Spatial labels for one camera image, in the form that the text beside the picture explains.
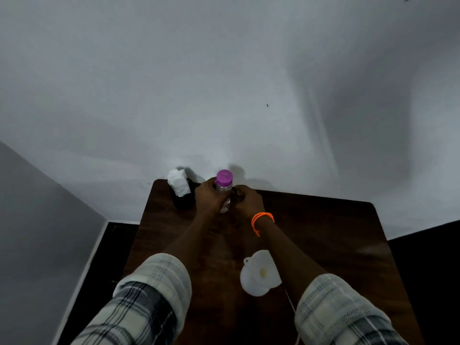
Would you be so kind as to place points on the person's right hand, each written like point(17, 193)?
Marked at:
point(249, 202)

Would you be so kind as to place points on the white plastic funnel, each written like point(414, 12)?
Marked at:
point(264, 269)

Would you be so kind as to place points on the person's left forearm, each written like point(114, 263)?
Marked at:
point(190, 240)

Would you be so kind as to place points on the white folded tissue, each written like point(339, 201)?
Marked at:
point(179, 182)

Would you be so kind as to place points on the person's left plaid sleeve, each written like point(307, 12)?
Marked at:
point(151, 294)

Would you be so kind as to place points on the black spray head with tube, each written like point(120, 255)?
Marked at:
point(289, 300)

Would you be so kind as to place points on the white baseboard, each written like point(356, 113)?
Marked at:
point(79, 283)

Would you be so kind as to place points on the black round holder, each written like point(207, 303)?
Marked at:
point(183, 202)

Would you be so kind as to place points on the person's plaid sleeve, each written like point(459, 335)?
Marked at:
point(151, 294)
point(338, 312)

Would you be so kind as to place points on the purple bottle cap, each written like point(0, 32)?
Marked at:
point(224, 177)

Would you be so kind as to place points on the person's right forearm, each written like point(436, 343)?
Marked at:
point(291, 258)

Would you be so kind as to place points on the person's left hand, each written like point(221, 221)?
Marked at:
point(208, 199)

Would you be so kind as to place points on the person's right plaid sleeve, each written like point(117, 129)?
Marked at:
point(338, 312)

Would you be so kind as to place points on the clear bottle with purple cap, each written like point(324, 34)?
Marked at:
point(224, 190)

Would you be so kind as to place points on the dark wooden table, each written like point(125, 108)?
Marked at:
point(341, 247)

